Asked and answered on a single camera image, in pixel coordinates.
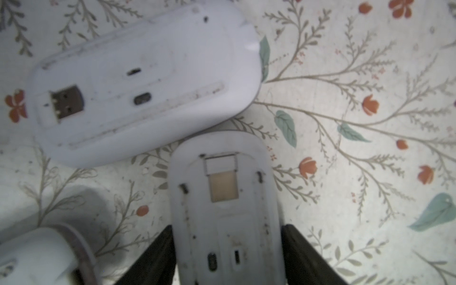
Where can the white mouse row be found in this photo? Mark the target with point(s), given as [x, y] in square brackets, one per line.
[144, 86]

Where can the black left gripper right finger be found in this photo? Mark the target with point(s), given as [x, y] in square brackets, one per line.
[303, 264]

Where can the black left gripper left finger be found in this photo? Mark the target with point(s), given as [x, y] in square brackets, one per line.
[156, 266]

